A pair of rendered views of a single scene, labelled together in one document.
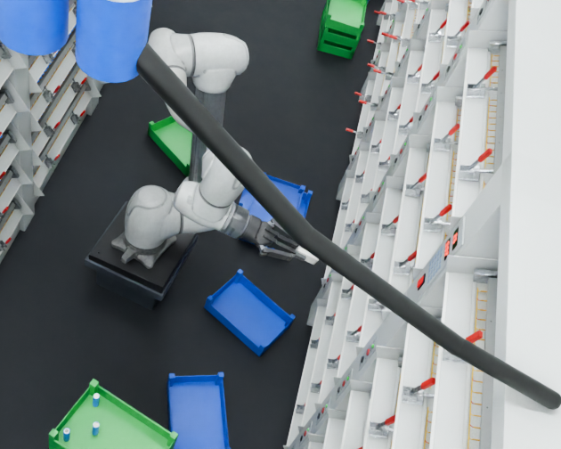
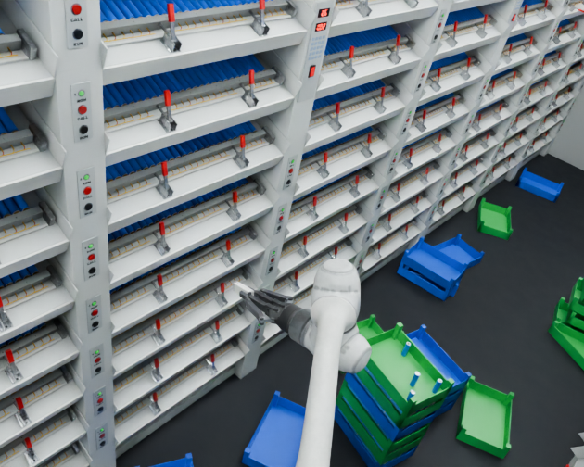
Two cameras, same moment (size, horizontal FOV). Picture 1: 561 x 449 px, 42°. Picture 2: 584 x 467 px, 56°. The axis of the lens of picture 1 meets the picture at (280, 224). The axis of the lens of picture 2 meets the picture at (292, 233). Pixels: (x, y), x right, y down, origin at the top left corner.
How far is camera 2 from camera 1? 2.25 m
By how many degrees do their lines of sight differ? 84
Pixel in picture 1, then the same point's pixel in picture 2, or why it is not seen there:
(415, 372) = (336, 76)
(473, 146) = (230, 33)
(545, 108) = not seen: outside the picture
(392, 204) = (127, 264)
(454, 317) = (348, 17)
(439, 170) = (194, 117)
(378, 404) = (323, 133)
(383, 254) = (186, 238)
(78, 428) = (424, 393)
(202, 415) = (273, 441)
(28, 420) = not seen: outside the picture
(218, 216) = not seen: hidden behind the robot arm
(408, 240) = (212, 171)
